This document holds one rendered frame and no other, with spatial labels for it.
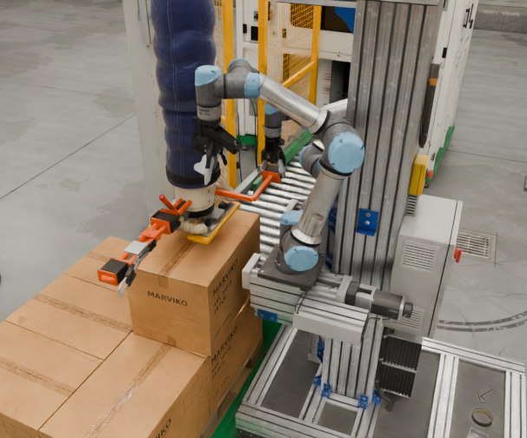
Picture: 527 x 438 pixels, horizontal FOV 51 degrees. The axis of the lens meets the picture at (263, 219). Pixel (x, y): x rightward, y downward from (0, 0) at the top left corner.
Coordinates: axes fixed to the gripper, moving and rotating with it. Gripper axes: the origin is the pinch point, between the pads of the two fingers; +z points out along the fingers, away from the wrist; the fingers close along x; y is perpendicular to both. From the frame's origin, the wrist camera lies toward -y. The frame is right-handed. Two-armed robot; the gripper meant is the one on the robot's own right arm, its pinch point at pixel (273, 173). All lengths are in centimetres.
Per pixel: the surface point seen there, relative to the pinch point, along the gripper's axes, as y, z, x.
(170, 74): 41, -55, -26
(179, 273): 56, 24, -21
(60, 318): 64, 64, -85
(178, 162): 40, -19, -26
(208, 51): 33, -63, -15
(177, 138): 40, -30, -26
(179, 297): 60, 34, -20
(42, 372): 94, 64, -70
